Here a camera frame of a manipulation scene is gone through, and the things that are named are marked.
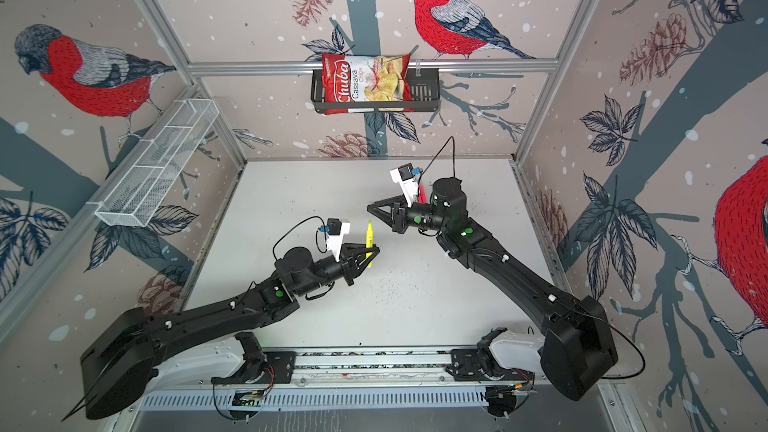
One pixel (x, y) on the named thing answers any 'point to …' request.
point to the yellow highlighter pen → (369, 240)
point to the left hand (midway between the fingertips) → (376, 253)
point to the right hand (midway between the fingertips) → (364, 216)
